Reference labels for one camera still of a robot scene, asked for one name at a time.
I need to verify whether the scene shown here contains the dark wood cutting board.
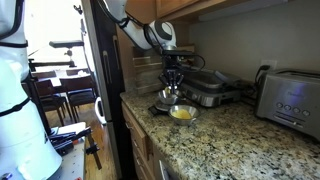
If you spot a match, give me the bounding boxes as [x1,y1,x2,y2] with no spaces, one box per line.
[132,43,196,95]

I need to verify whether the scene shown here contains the stainless steel toaster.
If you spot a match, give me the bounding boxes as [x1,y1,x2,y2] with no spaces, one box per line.
[254,68,320,143]

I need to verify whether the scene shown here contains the white wall outlet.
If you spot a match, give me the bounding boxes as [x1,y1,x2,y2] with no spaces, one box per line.
[260,59,278,71]

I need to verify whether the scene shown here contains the wooden wall cabinet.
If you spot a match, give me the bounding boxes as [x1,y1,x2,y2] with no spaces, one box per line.
[146,0,320,25]

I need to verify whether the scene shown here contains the black stereo camera bar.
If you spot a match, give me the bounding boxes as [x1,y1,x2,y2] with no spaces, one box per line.
[48,40,85,49]

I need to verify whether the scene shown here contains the stainless panini grill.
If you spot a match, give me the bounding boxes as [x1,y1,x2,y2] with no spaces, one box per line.
[179,68,243,108]

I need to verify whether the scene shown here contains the stainless dishwasher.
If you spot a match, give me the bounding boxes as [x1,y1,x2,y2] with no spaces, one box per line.
[151,144,183,180]

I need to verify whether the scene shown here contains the dark wooden dining chair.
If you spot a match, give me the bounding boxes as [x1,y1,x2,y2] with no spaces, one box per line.
[19,79,68,127]
[59,75,98,124]

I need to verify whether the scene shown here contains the black bar clamp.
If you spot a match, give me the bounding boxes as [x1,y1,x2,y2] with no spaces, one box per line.
[84,132,103,171]

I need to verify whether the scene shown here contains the black power plug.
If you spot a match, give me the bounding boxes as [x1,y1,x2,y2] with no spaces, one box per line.
[254,64,271,86]

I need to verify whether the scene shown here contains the black tool bundle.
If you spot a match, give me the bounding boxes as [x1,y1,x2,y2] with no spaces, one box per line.
[49,127,94,157]

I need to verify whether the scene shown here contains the wooden drawer cabinet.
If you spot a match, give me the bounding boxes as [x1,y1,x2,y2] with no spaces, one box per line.
[120,99,154,180]

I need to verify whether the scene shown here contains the small steel bowl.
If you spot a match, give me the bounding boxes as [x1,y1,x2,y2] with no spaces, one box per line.
[167,104,201,127]

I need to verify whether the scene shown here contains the yellow food contents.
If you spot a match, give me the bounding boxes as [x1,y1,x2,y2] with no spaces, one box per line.
[171,108,193,120]

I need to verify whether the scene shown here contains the white looped handle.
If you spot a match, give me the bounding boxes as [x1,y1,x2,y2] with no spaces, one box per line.
[94,96,108,126]

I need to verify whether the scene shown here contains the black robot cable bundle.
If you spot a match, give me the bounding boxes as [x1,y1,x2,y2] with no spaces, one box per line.
[96,0,206,73]

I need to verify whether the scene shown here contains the white perforated robot cart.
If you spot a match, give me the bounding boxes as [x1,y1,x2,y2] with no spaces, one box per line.
[49,121,87,180]

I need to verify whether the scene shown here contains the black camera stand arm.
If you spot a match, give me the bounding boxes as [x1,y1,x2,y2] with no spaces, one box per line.
[25,48,78,136]

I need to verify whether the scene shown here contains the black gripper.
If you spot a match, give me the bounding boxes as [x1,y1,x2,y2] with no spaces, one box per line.
[158,55,185,94]

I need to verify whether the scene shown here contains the black steel kitchen scale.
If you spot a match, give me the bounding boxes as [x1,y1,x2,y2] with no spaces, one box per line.
[147,99,179,117]

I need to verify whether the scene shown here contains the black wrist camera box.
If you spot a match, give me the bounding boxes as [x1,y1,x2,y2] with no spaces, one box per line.
[161,49,196,58]

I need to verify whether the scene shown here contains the black refrigerator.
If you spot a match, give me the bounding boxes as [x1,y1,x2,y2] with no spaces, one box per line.
[81,0,134,180]

